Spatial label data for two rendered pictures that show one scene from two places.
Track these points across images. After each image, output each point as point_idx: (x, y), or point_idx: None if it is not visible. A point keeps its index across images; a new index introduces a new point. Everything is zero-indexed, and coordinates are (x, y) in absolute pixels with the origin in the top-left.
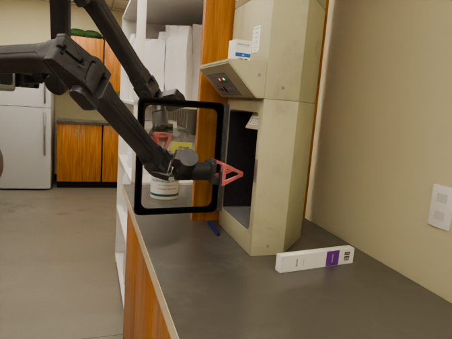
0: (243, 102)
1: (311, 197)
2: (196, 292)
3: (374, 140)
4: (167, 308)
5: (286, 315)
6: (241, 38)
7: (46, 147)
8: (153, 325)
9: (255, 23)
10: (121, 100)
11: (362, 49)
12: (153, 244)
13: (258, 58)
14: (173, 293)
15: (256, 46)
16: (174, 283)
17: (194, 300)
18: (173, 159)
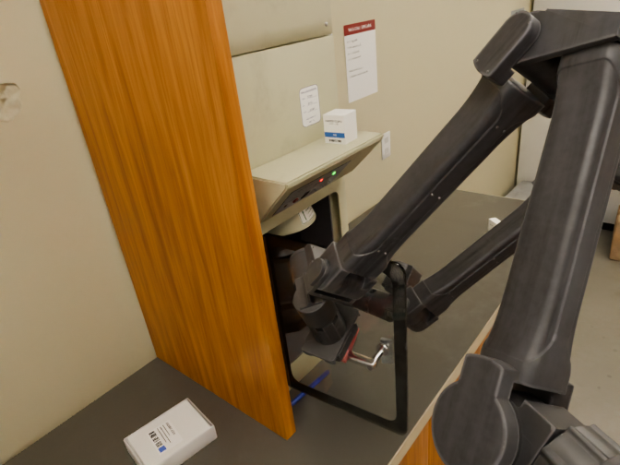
0: (301, 200)
1: (146, 327)
2: (459, 314)
3: None
4: (494, 312)
5: (426, 275)
6: (266, 113)
7: None
8: (431, 450)
9: (302, 83)
10: (512, 211)
11: None
12: (422, 397)
13: (322, 128)
14: (476, 321)
15: (314, 115)
16: (465, 329)
17: (470, 308)
18: (419, 280)
